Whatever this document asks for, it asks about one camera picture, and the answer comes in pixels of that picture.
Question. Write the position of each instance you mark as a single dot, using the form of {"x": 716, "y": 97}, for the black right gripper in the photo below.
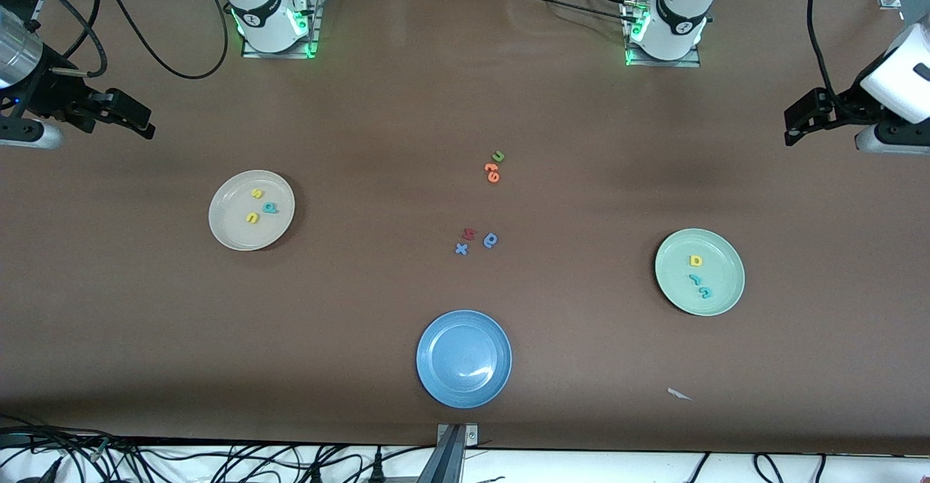
{"x": 51, "y": 94}

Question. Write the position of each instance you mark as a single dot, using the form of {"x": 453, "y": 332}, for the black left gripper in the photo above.
{"x": 847, "y": 104}

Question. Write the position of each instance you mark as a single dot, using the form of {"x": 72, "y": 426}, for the teal foam letter p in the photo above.
{"x": 275, "y": 206}

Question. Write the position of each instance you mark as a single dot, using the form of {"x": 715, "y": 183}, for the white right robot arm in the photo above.
{"x": 254, "y": 11}

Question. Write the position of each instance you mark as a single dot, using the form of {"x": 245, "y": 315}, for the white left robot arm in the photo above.
{"x": 897, "y": 83}

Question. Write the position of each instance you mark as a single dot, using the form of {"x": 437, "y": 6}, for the beige round plate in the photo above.
{"x": 232, "y": 232}

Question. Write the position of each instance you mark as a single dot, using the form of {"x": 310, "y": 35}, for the green round plate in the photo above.
{"x": 726, "y": 272}

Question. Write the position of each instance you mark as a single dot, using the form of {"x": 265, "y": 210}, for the white paper scrap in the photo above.
{"x": 678, "y": 394}

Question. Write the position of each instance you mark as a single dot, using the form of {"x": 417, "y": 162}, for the blue foam letter a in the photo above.
{"x": 495, "y": 243}

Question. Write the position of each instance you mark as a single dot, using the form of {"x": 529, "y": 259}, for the brown table cover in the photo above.
{"x": 465, "y": 91}

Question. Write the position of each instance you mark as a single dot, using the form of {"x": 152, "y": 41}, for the red foam letter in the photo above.
{"x": 468, "y": 234}

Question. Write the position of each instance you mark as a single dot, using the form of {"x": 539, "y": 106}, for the blue round plate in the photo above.
{"x": 463, "y": 359}

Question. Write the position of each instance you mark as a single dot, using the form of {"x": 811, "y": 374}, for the grey metal stand post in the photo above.
{"x": 447, "y": 461}

